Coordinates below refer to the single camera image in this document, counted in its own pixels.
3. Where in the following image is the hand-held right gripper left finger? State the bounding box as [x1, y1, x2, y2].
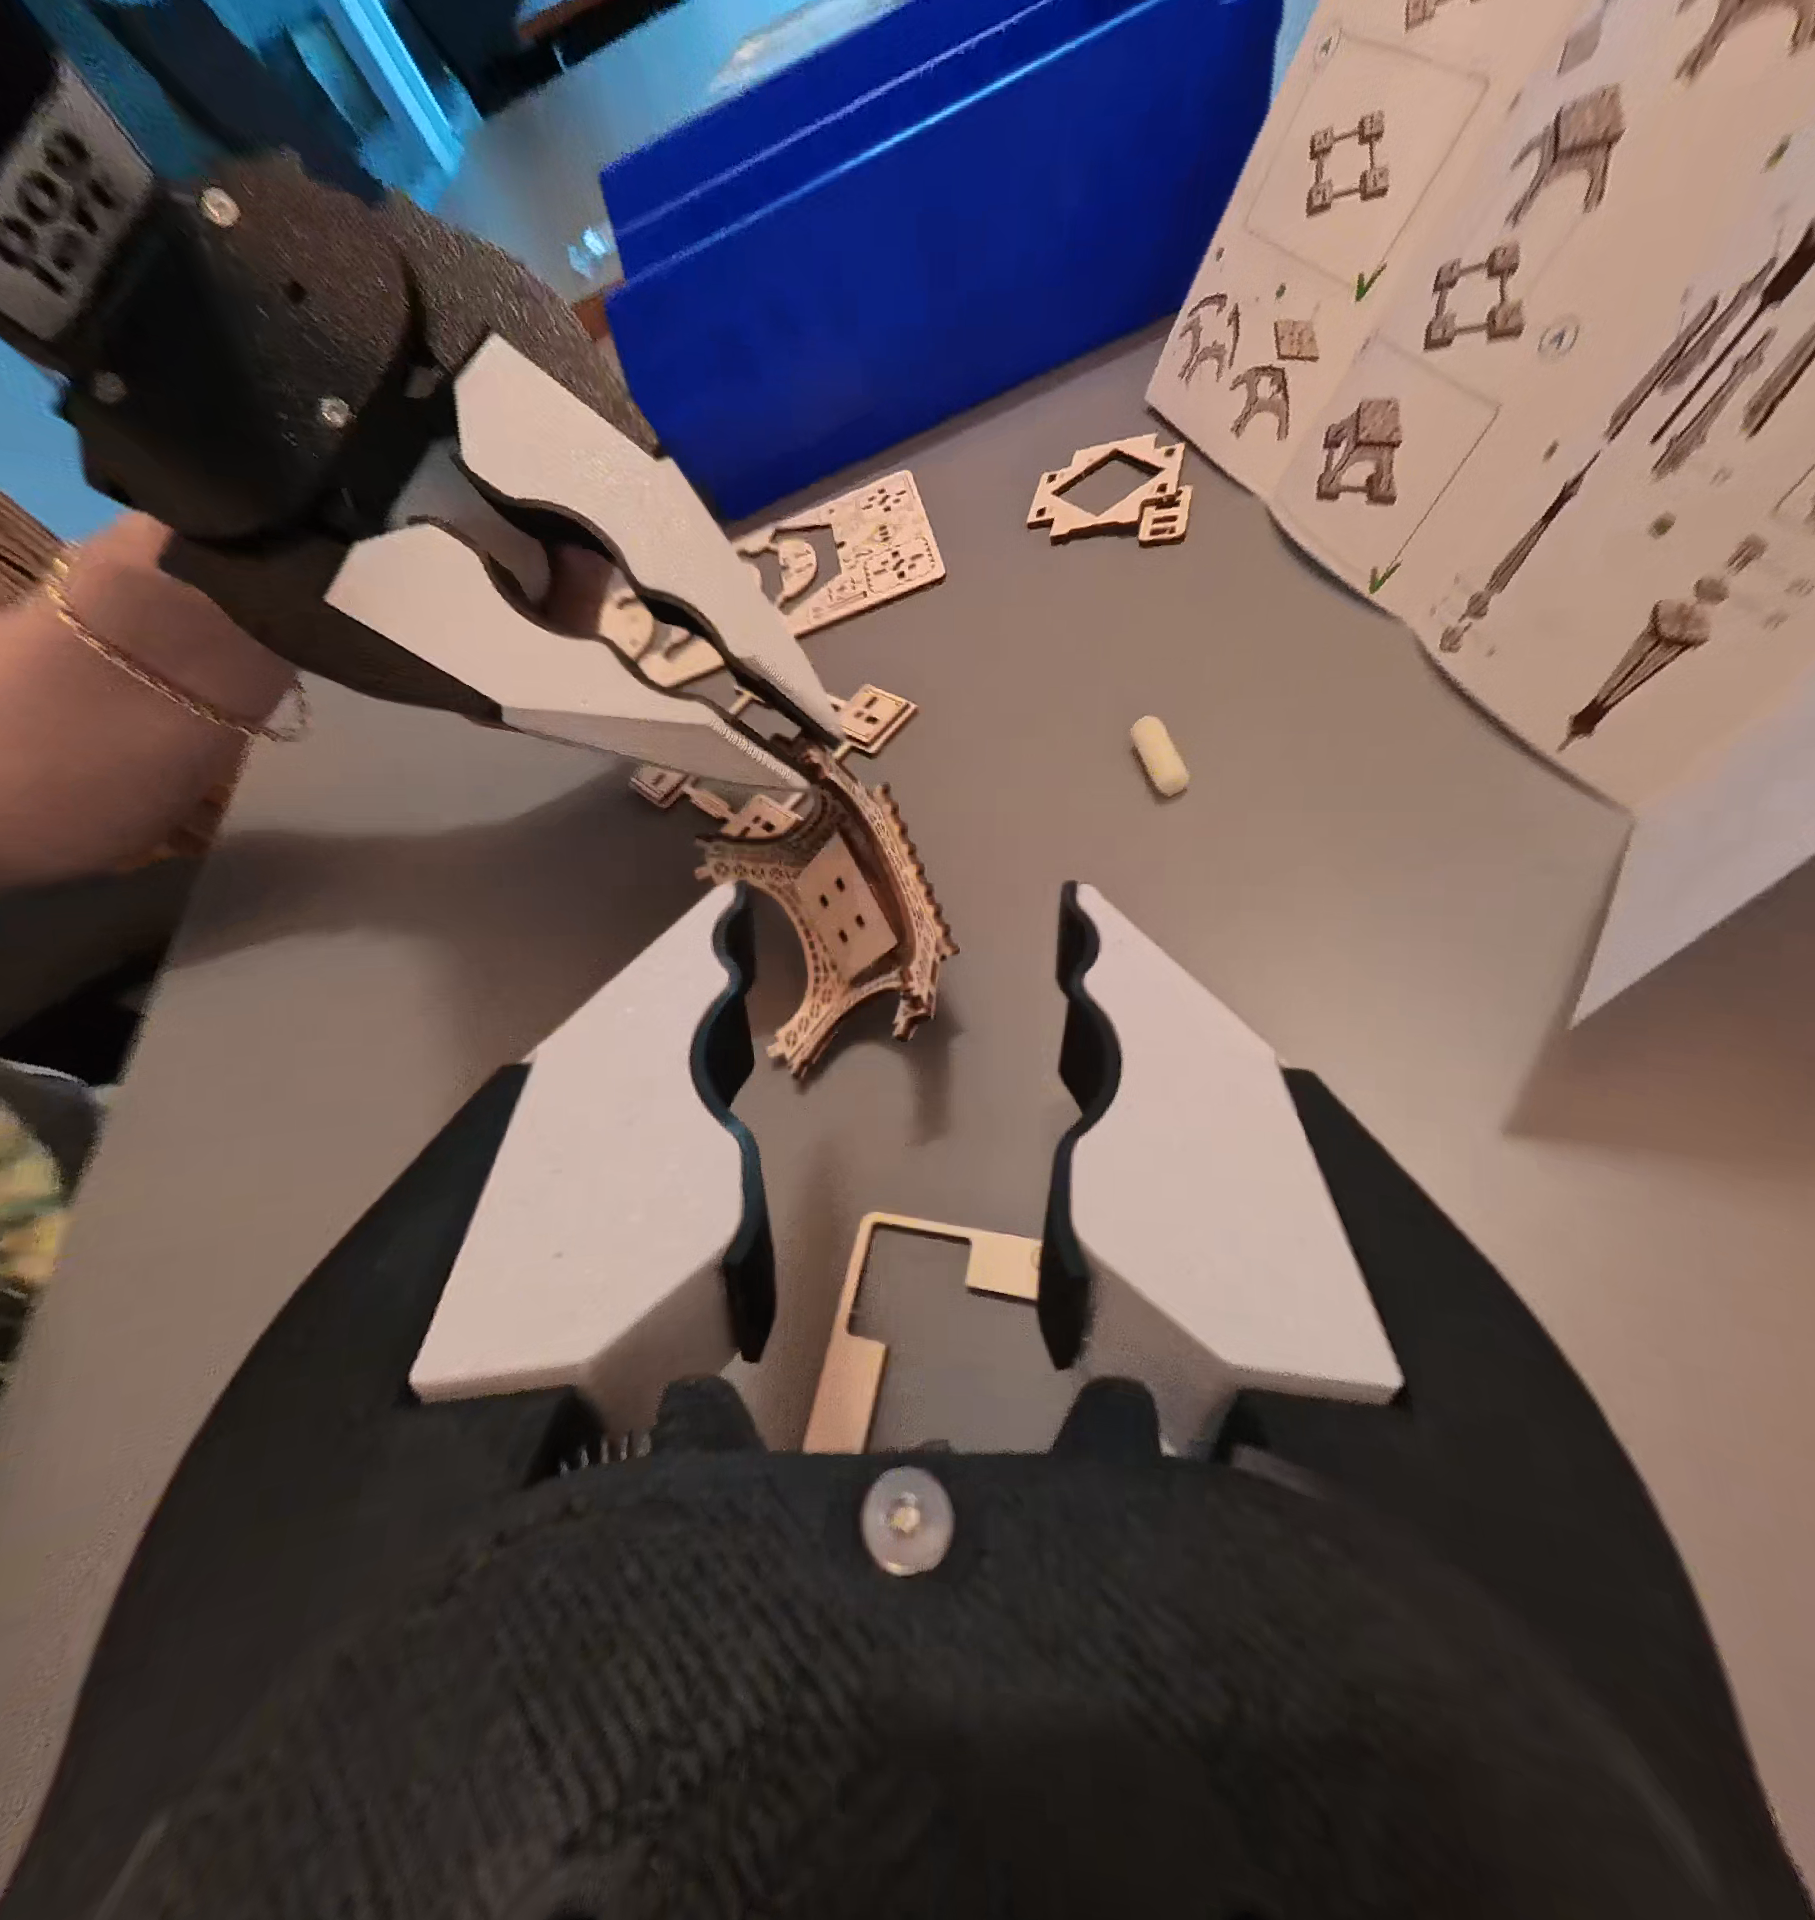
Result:
[409, 882, 778, 1425]

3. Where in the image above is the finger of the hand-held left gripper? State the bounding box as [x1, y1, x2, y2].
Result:
[323, 515, 816, 794]
[452, 331, 837, 747]

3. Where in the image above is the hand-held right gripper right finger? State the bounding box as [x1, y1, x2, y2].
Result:
[1040, 882, 1408, 1445]

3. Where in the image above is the wooden tower base model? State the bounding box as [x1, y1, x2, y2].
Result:
[694, 744, 964, 1086]

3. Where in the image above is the person's left forearm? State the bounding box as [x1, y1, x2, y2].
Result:
[0, 577, 271, 901]

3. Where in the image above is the grey desk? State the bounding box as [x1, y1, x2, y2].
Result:
[0, 226, 1815, 1920]

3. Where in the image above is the person's left hand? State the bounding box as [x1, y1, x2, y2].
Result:
[55, 515, 312, 736]

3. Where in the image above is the wooden parts sheet remnant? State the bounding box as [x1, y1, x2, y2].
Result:
[595, 573, 917, 824]

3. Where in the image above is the wooden parts sheet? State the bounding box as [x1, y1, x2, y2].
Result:
[730, 468, 950, 636]

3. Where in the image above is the blue plastic bin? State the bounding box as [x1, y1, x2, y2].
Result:
[595, 0, 1285, 525]

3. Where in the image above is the patterned cloth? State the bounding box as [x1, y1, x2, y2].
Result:
[0, 1039, 103, 1521]

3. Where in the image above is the line-drawing instruction sheet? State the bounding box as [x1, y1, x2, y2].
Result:
[1143, 0, 1815, 1030]

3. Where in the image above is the wooden frame offcut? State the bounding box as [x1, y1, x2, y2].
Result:
[799, 1209, 1048, 1457]

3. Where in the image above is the gold chain bracelet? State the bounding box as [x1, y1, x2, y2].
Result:
[39, 558, 314, 747]

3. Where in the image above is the square wooden frame piece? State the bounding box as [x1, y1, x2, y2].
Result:
[1025, 432, 1195, 550]

